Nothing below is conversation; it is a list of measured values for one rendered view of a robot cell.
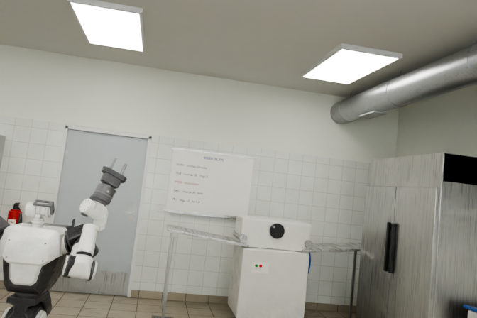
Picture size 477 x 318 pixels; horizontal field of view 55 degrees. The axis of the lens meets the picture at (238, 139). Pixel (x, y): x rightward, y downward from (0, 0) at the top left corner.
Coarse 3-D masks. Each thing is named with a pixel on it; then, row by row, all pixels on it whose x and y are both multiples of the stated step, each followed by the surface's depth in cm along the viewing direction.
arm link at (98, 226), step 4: (104, 216) 205; (100, 220) 205; (104, 220) 205; (84, 224) 199; (88, 224) 198; (92, 224) 198; (96, 224) 205; (100, 224) 203; (104, 224) 204; (84, 228) 197; (88, 228) 197; (92, 228) 197; (96, 228) 199; (100, 228) 201
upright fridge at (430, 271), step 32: (384, 160) 514; (416, 160) 450; (448, 160) 409; (384, 192) 496; (416, 192) 435; (448, 192) 406; (384, 224) 487; (416, 224) 428; (448, 224) 404; (384, 256) 471; (416, 256) 422; (448, 256) 401; (384, 288) 470; (416, 288) 415; (448, 288) 398
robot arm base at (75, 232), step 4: (72, 228) 218; (76, 228) 218; (80, 228) 217; (68, 232) 215; (72, 232) 215; (76, 232) 214; (80, 232) 213; (68, 236) 212; (72, 236) 211; (76, 236) 211; (80, 236) 212; (68, 240) 210; (72, 240) 211; (68, 244) 212; (72, 244) 211; (96, 252) 219; (92, 256) 218
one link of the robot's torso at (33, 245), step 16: (16, 224) 215; (32, 224) 214; (48, 224) 229; (0, 240) 212; (16, 240) 206; (32, 240) 207; (48, 240) 207; (64, 240) 214; (16, 256) 206; (32, 256) 206; (48, 256) 207; (64, 256) 222; (16, 272) 206; (32, 272) 206; (48, 272) 210; (16, 288) 207; (32, 288) 207; (48, 288) 216
